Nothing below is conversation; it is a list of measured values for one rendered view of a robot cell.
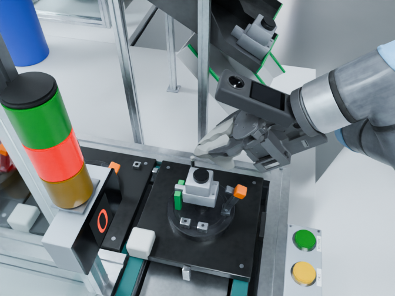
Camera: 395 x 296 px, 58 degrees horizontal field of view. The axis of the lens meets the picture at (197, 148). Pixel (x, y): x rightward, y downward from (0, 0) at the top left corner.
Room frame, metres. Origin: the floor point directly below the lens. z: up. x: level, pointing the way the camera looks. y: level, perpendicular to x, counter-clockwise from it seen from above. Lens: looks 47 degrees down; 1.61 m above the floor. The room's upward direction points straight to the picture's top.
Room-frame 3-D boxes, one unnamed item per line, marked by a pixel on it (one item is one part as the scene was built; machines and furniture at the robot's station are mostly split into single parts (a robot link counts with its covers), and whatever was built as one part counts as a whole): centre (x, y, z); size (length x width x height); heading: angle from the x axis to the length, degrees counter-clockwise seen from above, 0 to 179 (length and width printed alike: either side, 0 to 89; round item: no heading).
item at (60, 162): (0.25, 0.15, 1.34); 0.05 x 0.05 x 0.05
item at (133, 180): (0.47, 0.24, 1.01); 0.24 x 0.24 x 0.13; 77
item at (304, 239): (0.35, -0.21, 0.96); 0.04 x 0.04 x 0.02
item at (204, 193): (0.41, 0.00, 1.06); 0.08 x 0.04 x 0.07; 77
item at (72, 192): (0.25, 0.15, 1.29); 0.05 x 0.05 x 0.05
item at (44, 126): (0.25, 0.15, 1.39); 0.05 x 0.05 x 0.05
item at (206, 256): (0.41, -0.01, 0.96); 0.24 x 0.24 x 0.02; 77
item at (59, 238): (0.25, 0.15, 1.29); 0.12 x 0.05 x 0.25; 167
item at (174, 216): (0.41, -0.01, 0.98); 0.14 x 0.14 x 0.02
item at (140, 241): (0.34, 0.11, 0.97); 0.05 x 0.05 x 0.04; 77
